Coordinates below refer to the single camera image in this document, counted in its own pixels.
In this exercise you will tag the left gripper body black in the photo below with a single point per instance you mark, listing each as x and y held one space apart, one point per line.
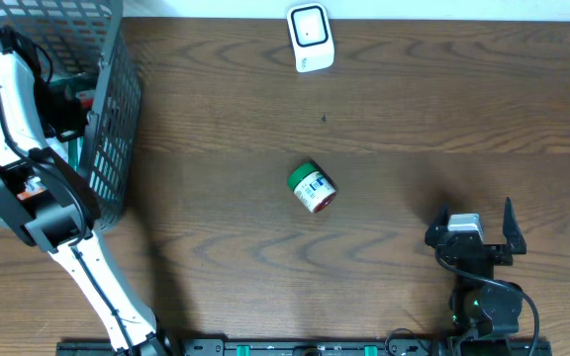
62 122

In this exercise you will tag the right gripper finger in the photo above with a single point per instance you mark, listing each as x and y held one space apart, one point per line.
438 228
511 229

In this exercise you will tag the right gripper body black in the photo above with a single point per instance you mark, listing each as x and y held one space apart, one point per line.
497 255

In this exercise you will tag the green lid jar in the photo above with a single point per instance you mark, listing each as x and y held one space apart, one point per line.
310 185

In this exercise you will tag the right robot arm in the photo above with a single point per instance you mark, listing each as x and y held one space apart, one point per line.
485 311

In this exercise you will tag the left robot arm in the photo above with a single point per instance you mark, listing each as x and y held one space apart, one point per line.
49 205

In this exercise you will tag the white barcode scanner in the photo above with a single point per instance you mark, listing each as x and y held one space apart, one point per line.
311 37

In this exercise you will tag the green sponge pack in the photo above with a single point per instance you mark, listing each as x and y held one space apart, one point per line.
84 88

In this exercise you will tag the grey plastic mesh basket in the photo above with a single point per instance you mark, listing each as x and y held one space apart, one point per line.
83 38

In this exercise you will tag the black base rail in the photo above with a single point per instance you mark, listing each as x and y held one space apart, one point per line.
403 346

